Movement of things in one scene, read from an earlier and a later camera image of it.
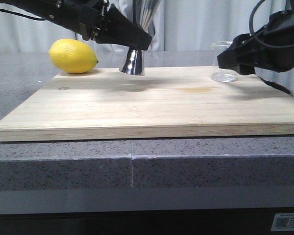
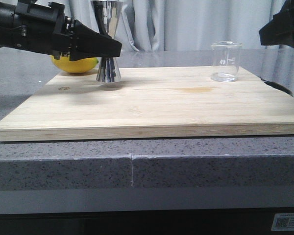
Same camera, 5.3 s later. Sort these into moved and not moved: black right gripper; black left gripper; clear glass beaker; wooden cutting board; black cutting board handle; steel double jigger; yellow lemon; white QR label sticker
Moved: black right gripper; steel double jigger; black left gripper
Not moved: wooden cutting board; yellow lemon; black cutting board handle; clear glass beaker; white QR label sticker
